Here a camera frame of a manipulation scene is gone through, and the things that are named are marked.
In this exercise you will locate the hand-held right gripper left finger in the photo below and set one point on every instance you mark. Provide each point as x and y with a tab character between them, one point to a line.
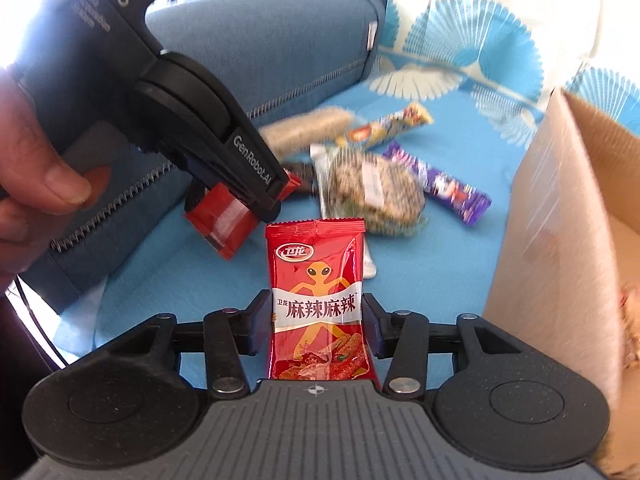
262	321

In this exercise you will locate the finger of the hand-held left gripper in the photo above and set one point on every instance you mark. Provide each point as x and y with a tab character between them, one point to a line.
255	170
200	170

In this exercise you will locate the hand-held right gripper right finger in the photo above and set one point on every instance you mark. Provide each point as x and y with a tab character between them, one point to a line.
373	325

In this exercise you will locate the small red snack packet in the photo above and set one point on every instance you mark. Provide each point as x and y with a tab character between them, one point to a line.
220	217

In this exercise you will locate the large red snack packet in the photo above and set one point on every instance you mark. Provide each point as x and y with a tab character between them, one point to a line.
315	305

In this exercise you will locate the beige rice cracker bar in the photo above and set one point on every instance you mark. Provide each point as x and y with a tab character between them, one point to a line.
305	127

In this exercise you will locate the cardboard box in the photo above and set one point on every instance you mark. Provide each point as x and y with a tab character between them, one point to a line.
550	260

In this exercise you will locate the person's left hand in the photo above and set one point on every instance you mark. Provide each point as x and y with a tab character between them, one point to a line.
35	185

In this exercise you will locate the dark brown snack packet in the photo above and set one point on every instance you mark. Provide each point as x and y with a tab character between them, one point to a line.
300	172

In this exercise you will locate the small white packet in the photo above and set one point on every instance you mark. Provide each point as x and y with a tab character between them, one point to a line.
370	260

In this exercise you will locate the blue fan print sheet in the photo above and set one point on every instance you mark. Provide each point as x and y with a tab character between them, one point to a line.
460	270

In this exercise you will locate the clear sesame cake packet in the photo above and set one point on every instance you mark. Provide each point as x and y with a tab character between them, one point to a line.
370	185

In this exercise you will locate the blue sofa cushion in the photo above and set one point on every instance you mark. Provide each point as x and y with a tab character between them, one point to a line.
250	45

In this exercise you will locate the yellow candy wrapper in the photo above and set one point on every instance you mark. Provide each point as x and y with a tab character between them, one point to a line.
380	125

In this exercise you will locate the purple candy wrapper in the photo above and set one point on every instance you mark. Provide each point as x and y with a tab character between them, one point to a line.
440	185

